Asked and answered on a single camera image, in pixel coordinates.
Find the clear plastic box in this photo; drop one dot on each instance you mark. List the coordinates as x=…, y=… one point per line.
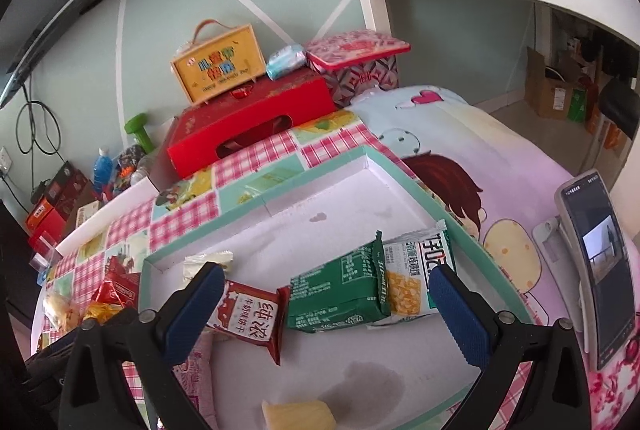
x=44, y=252

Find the pink snack packet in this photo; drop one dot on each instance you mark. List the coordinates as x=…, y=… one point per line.
x=197, y=390

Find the cartoon printed bedsheet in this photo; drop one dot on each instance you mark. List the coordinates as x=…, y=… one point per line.
x=500, y=150

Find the white phone stand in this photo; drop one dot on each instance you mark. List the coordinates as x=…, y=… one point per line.
x=555, y=245

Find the red patterned tin box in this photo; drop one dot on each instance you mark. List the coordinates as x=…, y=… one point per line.
x=355, y=55

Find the wet wipes pack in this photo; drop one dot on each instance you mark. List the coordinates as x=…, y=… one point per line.
x=285, y=60

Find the red gift box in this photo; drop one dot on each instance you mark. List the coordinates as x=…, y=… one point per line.
x=250, y=125

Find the green dumbbell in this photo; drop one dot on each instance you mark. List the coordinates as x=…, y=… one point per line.
x=139, y=130

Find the black chair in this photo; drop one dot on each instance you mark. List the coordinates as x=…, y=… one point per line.
x=620, y=105

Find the white wall socket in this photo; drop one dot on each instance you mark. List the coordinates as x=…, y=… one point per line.
x=4, y=160

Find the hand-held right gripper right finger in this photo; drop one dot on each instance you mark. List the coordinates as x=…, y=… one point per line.
x=457, y=315

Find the green white corn snack packet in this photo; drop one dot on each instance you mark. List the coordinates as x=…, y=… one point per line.
x=410, y=280

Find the red flat box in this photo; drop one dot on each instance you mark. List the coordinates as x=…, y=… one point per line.
x=47, y=232

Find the dark maroon box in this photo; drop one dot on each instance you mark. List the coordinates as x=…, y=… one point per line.
x=67, y=187

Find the white snack packet orange print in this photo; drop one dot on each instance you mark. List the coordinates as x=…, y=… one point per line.
x=210, y=258

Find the golden bread clear packet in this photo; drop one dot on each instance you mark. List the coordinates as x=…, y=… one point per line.
x=60, y=310

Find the red white biscuit packet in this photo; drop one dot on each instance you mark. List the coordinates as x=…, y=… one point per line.
x=250, y=320

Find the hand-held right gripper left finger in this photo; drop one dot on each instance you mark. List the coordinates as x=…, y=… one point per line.
x=195, y=315

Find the black smartphone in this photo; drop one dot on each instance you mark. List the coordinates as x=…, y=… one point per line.
x=600, y=270

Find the yellow cake packet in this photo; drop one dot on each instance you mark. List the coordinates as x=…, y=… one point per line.
x=300, y=416

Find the blue bottle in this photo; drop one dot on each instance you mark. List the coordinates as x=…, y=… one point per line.
x=102, y=172

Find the colourful dark pouch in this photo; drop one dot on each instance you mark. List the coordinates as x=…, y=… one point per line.
x=127, y=170

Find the white board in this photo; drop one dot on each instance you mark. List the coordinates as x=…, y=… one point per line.
x=110, y=215

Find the red snack packet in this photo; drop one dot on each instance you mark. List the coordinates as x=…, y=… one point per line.
x=117, y=287

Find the small beige box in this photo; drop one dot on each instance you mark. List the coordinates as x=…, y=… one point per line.
x=87, y=215

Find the dark green snack packet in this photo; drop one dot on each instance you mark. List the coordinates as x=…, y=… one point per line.
x=335, y=290

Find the teal shallow cardboard box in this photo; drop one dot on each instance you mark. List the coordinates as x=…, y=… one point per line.
x=325, y=190

